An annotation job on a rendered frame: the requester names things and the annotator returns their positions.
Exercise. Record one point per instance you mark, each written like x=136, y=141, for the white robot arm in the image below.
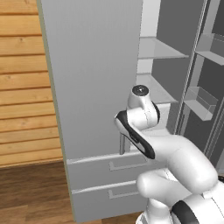
x=180, y=157

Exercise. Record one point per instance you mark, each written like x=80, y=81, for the glass fridge shelf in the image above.
x=154, y=87
x=159, y=49

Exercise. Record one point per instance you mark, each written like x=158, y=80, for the grey fridge drawer front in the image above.
x=87, y=172
x=90, y=204

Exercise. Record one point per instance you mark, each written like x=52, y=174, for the grey open fridge door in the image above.
x=210, y=78

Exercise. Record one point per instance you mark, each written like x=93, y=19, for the clear fridge door bin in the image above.
x=211, y=49
x=201, y=105

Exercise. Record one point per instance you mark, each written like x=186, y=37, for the grey closed fridge door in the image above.
x=93, y=73

